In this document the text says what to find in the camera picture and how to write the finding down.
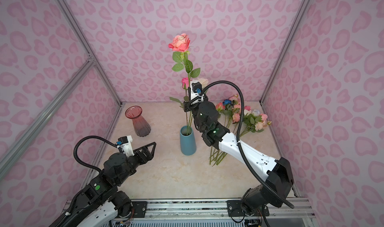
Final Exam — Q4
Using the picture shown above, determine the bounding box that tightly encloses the aluminium frame left diagonal bar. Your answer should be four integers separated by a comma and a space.
1, 58, 95, 180

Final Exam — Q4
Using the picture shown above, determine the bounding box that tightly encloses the aluminium frame right corner post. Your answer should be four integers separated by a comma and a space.
260, 0, 313, 108

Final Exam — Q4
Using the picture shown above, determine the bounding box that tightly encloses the magenta artificial rose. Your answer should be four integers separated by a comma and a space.
169, 78, 192, 136

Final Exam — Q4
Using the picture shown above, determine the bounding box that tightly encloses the red ribbed glass vase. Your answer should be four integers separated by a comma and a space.
125, 106, 151, 137

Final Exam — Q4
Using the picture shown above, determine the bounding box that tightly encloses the aluminium frame corner post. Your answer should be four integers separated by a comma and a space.
260, 0, 313, 108
54, 0, 123, 107

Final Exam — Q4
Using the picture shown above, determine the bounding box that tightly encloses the teal ceramic vase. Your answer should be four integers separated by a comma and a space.
180, 126, 197, 156

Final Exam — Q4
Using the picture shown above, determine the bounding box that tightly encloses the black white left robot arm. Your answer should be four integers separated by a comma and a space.
51, 142, 157, 227

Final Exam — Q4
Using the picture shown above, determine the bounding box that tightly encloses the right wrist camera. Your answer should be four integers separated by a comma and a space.
190, 81, 204, 104

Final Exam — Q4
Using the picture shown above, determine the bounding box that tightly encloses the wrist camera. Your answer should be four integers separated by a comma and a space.
117, 136, 134, 157
190, 81, 204, 104

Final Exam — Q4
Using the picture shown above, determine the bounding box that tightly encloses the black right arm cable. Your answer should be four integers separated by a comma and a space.
189, 80, 295, 209

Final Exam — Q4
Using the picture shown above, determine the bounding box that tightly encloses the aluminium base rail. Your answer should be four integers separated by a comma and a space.
59, 197, 319, 227

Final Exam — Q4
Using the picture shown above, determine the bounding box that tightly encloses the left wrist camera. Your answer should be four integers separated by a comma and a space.
117, 136, 134, 157

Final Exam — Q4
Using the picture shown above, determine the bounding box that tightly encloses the coral pink artificial rose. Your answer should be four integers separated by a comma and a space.
168, 33, 200, 102

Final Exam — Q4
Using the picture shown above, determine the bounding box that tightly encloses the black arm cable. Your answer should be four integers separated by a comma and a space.
73, 135, 118, 172
189, 80, 295, 209

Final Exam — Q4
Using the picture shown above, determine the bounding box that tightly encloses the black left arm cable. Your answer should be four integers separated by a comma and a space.
73, 135, 118, 172

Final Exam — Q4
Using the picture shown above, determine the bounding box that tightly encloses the bunch of artificial flowers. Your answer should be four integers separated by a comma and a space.
208, 94, 272, 167

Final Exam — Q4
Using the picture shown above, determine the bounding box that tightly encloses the aluminium frame left corner post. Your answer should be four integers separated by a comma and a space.
54, 0, 123, 107

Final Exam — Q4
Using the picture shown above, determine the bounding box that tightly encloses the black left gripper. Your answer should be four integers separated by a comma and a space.
116, 141, 156, 186

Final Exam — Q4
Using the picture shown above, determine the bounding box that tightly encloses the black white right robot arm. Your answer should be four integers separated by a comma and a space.
183, 97, 295, 216

